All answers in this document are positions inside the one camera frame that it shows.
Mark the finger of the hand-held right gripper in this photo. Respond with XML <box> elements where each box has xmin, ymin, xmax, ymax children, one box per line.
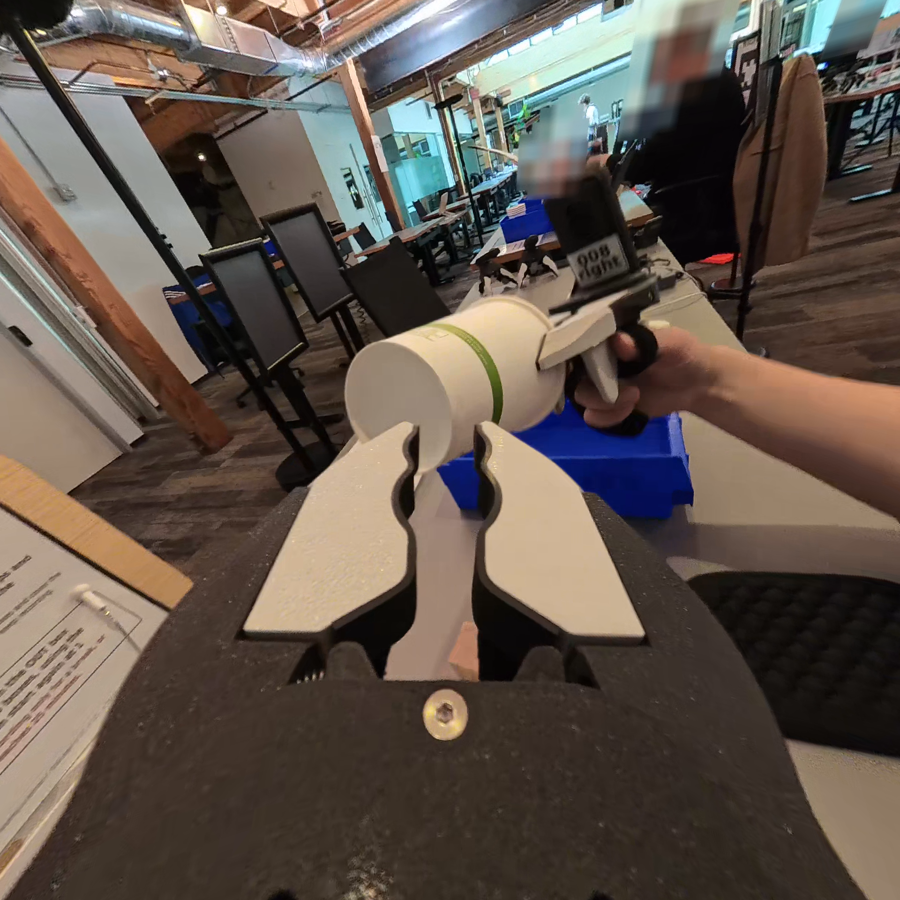
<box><xmin>536</xmin><ymin>307</ymin><xmax>618</xmax><ymax>372</ymax></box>

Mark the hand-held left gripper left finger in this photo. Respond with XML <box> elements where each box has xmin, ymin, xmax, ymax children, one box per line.
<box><xmin>242</xmin><ymin>422</ymin><xmax>420</xmax><ymax>642</ymax></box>

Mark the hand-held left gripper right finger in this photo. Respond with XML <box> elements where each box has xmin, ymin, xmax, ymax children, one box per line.
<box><xmin>472</xmin><ymin>420</ymin><xmax>646</xmax><ymax>646</ymax></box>

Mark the blue plastic bin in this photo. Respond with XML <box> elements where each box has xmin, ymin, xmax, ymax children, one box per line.
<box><xmin>436</xmin><ymin>408</ymin><xmax>695</xmax><ymax>520</ymax></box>
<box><xmin>499</xmin><ymin>199</ymin><xmax>556</xmax><ymax>240</ymax></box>

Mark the wooden cube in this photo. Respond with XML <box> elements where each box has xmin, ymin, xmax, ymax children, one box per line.
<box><xmin>449</xmin><ymin>622</ymin><xmax>481</xmax><ymax>682</ymax></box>

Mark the white paper cup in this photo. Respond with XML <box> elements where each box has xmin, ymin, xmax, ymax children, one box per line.
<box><xmin>345</xmin><ymin>297</ymin><xmax>567</xmax><ymax>479</ymax></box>

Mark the person's right forearm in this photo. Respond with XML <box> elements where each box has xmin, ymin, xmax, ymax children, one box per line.
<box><xmin>706</xmin><ymin>345</ymin><xmax>900</xmax><ymax>521</ymax></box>

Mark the person's right hand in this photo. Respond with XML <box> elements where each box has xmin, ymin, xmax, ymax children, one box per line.
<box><xmin>573</xmin><ymin>325</ymin><xmax>725</xmax><ymax>430</ymax></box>

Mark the wooden desk with black legs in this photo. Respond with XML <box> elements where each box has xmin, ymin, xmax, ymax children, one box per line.
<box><xmin>336</xmin><ymin>211</ymin><xmax>486</xmax><ymax>285</ymax></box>

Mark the black chair back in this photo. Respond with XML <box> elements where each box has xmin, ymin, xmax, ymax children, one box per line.
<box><xmin>341</xmin><ymin>242</ymin><xmax>451</xmax><ymax>338</ymax></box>

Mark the tan coat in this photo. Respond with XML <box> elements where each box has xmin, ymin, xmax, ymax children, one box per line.
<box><xmin>733</xmin><ymin>52</ymin><xmax>827</xmax><ymax>268</ymax></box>

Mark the dark panel on black stand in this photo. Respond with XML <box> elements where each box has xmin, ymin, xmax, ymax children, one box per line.
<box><xmin>199</xmin><ymin>239</ymin><xmax>338</xmax><ymax>486</ymax></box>
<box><xmin>260</xmin><ymin>204</ymin><xmax>367</xmax><ymax>360</ymax></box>

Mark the black wrist rest pad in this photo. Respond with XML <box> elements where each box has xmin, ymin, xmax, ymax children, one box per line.
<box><xmin>685</xmin><ymin>571</ymin><xmax>900</xmax><ymax>757</ymax></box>

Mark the instruction sheet on stand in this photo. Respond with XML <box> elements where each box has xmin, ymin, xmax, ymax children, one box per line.
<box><xmin>0</xmin><ymin>453</ymin><xmax>194</xmax><ymax>876</ymax></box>

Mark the printed instruction sheet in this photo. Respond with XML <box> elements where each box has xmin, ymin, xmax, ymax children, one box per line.
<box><xmin>0</xmin><ymin>508</ymin><xmax>168</xmax><ymax>838</ymax></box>

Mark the white door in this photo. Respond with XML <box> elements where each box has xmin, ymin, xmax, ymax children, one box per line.
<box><xmin>0</xmin><ymin>211</ymin><xmax>159</xmax><ymax>495</ymax></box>

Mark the wooden post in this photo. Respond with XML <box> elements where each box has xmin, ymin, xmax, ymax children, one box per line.
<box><xmin>337</xmin><ymin>60</ymin><xmax>405</xmax><ymax>229</ymax></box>
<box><xmin>0</xmin><ymin>137</ymin><xmax>233</xmax><ymax>454</ymax></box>

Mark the silver air duct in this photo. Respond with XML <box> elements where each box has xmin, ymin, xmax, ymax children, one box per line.
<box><xmin>0</xmin><ymin>0</ymin><xmax>465</xmax><ymax>78</ymax></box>

